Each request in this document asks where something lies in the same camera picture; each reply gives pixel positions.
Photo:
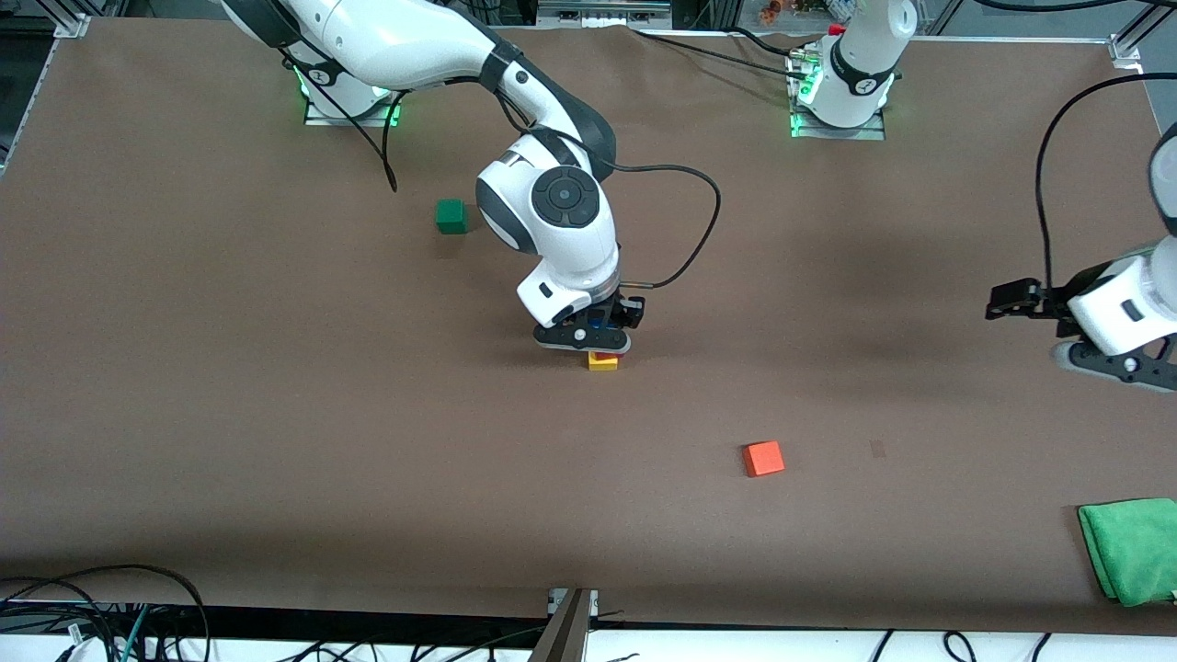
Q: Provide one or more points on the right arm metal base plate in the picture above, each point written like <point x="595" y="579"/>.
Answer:
<point x="354" y="120"/>

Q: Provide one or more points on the aluminium profile bracket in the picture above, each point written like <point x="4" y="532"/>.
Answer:
<point x="568" y="625"/>

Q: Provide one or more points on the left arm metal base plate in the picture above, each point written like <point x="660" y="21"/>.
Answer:
<point x="841" y="134"/>

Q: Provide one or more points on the green cube block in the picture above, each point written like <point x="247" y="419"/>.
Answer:
<point x="451" y="216"/>

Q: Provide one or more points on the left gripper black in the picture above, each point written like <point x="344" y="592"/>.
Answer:
<point x="1049" y="302"/>

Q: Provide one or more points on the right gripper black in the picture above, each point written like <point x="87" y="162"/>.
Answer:
<point x="628" y="311"/>

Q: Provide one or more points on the yellow cube block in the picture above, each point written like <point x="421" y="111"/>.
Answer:
<point x="602" y="365"/>

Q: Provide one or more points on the grey power strip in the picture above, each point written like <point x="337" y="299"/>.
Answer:
<point x="602" y="11"/>

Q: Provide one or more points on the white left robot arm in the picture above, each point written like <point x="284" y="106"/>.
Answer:
<point x="860" y="74"/>

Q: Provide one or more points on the orange cube block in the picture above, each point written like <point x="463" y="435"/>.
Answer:
<point x="763" y="458"/>

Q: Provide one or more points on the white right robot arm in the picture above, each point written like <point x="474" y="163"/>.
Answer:
<point x="405" y="46"/>

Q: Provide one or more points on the green folded cloth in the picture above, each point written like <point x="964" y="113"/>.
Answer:
<point x="1136" y="552"/>

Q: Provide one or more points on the aluminium frame corner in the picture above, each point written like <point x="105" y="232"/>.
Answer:
<point x="1126" y="44"/>
<point x="74" y="18"/>

